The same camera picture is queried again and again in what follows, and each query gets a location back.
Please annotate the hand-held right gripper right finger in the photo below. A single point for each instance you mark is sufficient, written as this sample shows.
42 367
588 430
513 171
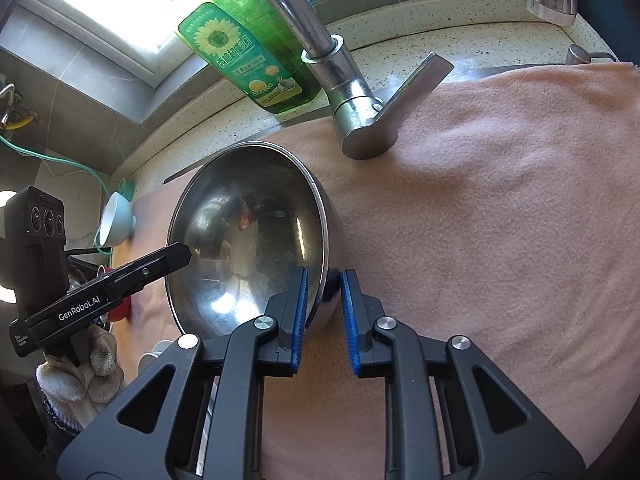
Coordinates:
350 325

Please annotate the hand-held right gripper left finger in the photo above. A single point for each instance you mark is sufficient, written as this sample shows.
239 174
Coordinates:
299 320

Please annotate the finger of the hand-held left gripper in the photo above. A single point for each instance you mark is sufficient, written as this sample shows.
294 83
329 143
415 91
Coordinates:
160 262

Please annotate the person's left hand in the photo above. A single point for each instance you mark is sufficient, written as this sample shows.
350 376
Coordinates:
100 360

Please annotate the wooden board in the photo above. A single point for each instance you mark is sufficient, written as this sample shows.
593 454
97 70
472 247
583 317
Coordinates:
135 270

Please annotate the white ceramic bowl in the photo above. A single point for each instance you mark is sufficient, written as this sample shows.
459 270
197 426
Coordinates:
117 220

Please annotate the red steel bowl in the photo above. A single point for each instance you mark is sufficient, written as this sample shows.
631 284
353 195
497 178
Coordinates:
119 310

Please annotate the pink towel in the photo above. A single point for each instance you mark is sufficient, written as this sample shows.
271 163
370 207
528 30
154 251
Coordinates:
500 210

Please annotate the green dish soap bottle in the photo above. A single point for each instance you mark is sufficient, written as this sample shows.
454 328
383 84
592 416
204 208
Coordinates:
225 45

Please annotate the steel faucet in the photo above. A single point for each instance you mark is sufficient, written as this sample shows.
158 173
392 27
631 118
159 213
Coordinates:
350 95

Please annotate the window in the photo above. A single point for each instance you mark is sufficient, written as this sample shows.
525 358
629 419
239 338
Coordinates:
100 10

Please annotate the metal knob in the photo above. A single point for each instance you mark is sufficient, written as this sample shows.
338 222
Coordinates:
587 55

